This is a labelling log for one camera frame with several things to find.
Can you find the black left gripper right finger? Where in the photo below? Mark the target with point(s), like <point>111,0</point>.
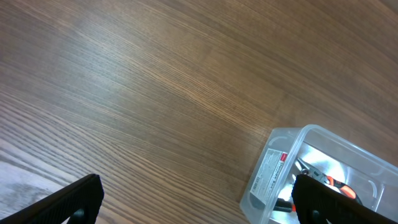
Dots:
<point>316,203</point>

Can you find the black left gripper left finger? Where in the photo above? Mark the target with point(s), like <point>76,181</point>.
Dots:
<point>78,203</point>

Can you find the orange black combination pliers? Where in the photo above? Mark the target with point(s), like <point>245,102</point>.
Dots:
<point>313,172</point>

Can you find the black handled screwdriver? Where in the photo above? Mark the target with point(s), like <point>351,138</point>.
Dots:
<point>284,206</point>

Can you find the clear plastic storage container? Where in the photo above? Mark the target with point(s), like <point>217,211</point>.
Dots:
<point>373,179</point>

